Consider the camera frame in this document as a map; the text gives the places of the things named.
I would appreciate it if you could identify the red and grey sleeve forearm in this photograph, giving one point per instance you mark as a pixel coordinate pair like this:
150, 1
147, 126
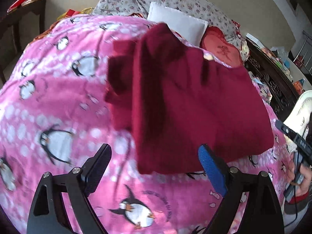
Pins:
297, 204

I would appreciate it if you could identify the dark wooden headboard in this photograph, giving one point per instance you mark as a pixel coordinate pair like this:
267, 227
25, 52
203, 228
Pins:
284, 95

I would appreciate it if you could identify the floral quilt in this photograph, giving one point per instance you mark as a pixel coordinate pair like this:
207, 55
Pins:
201, 9

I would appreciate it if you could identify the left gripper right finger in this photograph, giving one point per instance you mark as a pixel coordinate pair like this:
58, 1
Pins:
262, 212

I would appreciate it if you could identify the pink penguin blanket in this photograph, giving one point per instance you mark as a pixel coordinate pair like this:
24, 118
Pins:
54, 117

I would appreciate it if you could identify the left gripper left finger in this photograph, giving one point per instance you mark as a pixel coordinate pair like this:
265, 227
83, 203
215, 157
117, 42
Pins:
48, 213

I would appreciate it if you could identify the dark wooden side table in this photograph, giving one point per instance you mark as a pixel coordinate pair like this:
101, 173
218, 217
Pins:
18, 29

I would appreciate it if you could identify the dark red fleece garment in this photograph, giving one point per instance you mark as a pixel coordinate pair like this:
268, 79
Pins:
172, 100

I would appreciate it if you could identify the white pillow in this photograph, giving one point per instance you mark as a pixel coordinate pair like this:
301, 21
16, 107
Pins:
190, 28

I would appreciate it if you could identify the red heart cushion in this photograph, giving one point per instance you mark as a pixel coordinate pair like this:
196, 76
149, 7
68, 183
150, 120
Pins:
214, 42

